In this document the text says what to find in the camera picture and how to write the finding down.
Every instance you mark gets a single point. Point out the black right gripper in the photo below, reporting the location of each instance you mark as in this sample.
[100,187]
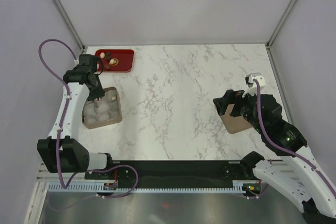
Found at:
[230,96]

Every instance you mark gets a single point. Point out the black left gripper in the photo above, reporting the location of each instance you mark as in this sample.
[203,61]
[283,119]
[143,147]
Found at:
[99,93]

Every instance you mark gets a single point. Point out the metal tongs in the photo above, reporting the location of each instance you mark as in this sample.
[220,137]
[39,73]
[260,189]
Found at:
[96,103]

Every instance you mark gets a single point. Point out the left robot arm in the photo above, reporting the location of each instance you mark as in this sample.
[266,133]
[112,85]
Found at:
[61,150]

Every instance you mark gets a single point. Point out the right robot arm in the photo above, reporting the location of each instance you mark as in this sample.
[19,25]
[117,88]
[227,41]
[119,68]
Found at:
[314,194]

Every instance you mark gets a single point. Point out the cream oval chocolate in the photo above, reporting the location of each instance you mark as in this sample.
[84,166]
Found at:
[102,55]

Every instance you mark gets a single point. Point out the gold chocolate box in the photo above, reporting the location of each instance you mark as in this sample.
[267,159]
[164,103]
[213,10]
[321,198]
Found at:
[108,113]

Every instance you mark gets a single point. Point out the dark brown chocolate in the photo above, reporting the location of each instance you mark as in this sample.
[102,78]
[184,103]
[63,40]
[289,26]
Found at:
[108,55]

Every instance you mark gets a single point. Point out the red chocolate tray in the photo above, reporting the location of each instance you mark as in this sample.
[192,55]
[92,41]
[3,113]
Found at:
[124,60]

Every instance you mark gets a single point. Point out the gold box lid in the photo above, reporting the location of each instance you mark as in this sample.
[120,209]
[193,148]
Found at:
[232,124]

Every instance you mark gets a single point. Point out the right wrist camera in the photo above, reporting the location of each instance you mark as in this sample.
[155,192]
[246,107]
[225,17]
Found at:
[255,82]

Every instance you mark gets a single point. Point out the right aluminium frame post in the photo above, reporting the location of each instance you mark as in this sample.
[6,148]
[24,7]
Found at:
[290,6]

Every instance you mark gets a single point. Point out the aluminium frame post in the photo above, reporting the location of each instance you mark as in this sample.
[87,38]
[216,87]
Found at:
[290,6]
[69,24]

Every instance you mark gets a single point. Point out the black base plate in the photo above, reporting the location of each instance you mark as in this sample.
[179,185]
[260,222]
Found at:
[176,174]

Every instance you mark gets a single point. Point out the left aluminium frame post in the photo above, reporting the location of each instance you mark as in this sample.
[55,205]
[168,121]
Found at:
[69,24]

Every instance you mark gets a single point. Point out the white cable duct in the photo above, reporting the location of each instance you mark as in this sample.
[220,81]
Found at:
[100,187]

